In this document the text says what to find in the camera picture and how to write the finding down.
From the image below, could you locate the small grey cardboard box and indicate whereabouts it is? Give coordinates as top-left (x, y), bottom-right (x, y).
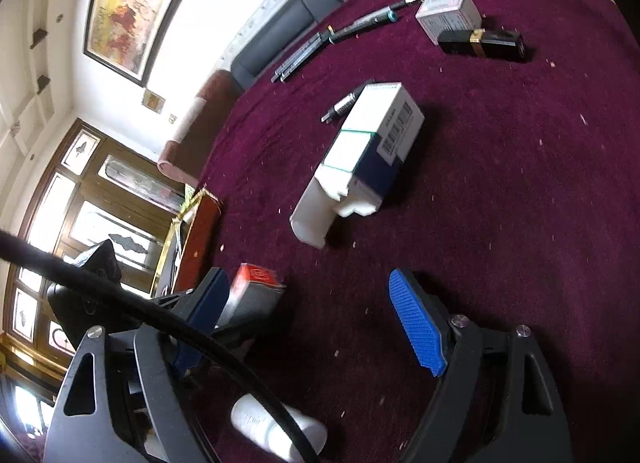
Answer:
top-left (416, 0), bottom-right (483, 45)

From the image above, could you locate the black pen far left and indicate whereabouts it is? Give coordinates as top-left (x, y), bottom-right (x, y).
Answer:
top-left (270, 32), bottom-right (321, 82)

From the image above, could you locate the black gold lipstick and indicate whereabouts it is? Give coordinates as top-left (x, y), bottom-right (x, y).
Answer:
top-left (437, 28), bottom-right (527, 62)

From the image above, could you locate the wooden glass door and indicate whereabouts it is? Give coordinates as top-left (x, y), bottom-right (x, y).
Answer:
top-left (1, 120), bottom-right (184, 381)

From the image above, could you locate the gold rimmed white tray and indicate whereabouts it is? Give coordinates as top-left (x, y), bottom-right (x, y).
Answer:
top-left (151, 189), bottom-right (222, 298)

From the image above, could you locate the white blue medicine box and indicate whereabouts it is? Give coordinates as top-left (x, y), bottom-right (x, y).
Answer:
top-left (290, 82), bottom-right (425, 249)

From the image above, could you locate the framed wall painting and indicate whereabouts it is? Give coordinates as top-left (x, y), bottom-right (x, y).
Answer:
top-left (84, 0), bottom-right (182, 87)

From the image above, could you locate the black gold tipped pen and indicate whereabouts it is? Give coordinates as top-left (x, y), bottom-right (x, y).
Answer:
top-left (276, 25), bottom-right (334, 82)

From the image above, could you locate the thin silver tipped pen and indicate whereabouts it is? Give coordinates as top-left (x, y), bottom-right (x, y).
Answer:
top-left (352, 0), bottom-right (424, 24)

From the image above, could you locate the brown pink armchair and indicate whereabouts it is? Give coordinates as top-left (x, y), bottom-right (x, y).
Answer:
top-left (157, 70), bottom-right (243, 188)

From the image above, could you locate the grey red medicine box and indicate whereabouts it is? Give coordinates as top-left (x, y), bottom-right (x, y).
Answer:
top-left (217, 263), bottom-right (285, 327)

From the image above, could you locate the black braided cable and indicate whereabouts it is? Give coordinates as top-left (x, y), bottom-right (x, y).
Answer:
top-left (0, 228), bottom-right (321, 463)

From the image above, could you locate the black teal tipped pen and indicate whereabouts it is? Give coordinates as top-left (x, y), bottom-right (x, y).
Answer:
top-left (329, 10), bottom-right (398, 44)

